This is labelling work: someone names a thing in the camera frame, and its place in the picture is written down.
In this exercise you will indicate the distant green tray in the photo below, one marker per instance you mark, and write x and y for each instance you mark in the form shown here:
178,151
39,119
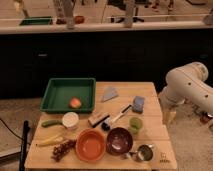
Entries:
46,20

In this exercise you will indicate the green plastic tray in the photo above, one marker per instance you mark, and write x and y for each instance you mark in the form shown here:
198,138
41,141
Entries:
60,91

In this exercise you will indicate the green cucumber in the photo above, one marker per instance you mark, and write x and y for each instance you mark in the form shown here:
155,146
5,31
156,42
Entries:
49,123

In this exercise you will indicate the grey towel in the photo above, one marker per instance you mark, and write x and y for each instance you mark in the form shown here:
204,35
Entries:
109,94

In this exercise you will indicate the silver measuring cup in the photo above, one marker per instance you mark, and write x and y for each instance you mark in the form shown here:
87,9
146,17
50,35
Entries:
143,153

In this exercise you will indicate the wooden block eraser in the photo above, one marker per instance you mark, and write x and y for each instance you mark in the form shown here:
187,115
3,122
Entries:
96,119

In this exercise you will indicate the white plastic cup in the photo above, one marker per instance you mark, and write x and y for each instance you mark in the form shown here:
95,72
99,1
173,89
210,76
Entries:
70,120

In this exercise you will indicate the red orange apple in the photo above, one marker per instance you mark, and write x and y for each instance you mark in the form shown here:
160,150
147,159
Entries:
75,103

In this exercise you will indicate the dark grape bunch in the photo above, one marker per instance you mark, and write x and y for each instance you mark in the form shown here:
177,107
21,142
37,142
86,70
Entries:
63,149

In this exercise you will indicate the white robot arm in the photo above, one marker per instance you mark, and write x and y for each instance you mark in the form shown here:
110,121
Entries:
188,82

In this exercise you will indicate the yellow banana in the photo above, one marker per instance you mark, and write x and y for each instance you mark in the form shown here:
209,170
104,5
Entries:
48,142

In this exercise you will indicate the black white dish brush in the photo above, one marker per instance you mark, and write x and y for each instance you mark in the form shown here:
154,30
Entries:
107,123

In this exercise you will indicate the blue sponge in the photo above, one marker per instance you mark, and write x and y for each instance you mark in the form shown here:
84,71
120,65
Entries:
138,104

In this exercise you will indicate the purple bowl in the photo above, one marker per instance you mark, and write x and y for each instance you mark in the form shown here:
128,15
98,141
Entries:
119,141

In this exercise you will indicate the green cup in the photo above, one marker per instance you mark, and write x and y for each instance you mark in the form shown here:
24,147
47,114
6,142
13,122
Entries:
135,124

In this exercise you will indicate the orange bowl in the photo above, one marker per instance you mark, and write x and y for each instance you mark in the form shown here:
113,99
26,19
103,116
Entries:
90,145

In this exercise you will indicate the black stand pole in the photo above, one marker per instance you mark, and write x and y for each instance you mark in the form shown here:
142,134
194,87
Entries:
24,143

